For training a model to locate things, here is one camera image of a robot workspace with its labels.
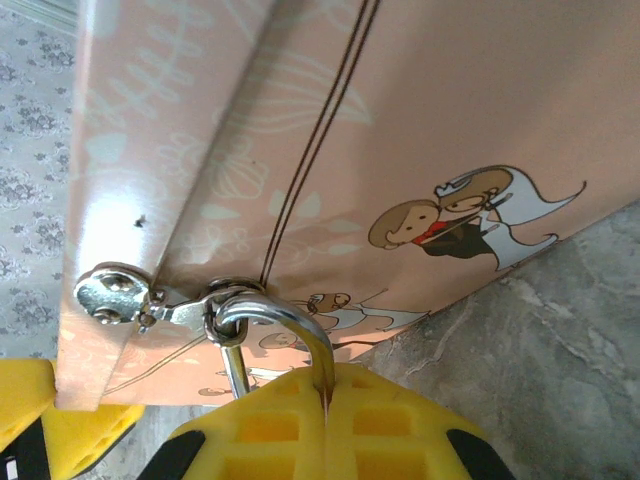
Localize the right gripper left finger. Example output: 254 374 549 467
143 367 327 480

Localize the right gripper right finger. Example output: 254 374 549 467
323 361 517 480

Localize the pink tin box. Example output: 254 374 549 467
53 0 640 412

